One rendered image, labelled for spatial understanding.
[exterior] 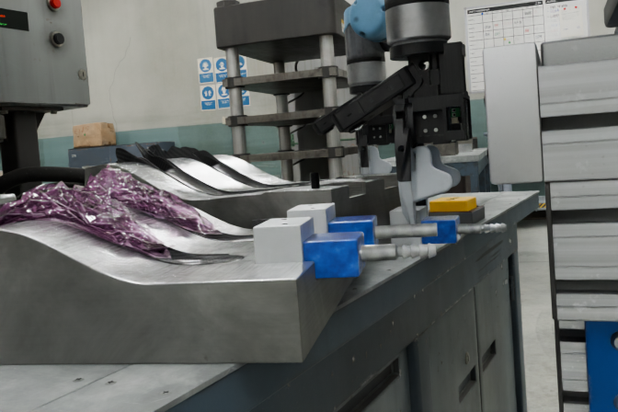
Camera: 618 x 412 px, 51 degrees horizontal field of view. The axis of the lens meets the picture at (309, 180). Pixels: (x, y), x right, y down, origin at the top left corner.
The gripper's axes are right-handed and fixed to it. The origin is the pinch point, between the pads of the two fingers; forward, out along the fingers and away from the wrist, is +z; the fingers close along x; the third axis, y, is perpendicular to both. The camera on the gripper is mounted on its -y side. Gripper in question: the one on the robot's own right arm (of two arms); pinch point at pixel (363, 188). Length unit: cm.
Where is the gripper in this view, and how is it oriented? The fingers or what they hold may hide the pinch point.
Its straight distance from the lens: 129.0
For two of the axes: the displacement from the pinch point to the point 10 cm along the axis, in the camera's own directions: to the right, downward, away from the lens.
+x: 0.5, -0.6, 10.0
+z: 0.8, 10.0, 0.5
